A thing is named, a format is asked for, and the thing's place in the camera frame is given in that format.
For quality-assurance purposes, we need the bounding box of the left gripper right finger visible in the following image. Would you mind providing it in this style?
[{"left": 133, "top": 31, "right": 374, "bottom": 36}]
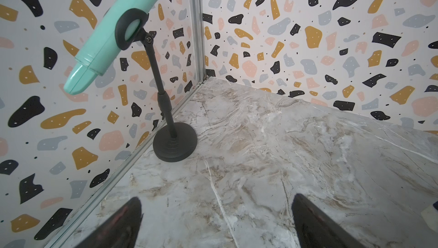
[{"left": 292, "top": 193, "right": 365, "bottom": 248}]

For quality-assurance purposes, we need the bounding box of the mint green microphone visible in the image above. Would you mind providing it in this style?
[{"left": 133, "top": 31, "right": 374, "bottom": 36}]
[{"left": 64, "top": 0, "right": 158, "bottom": 95}]

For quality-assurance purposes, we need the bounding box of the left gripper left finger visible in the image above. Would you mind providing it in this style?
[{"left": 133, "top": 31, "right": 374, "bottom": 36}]
[{"left": 76, "top": 197, "right": 143, "bottom": 248}]

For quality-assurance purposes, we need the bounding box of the black microphone stand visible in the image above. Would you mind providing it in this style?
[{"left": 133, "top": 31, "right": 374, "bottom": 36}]
[{"left": 115, "top": 8, "right": 197, "bottom": 162}]

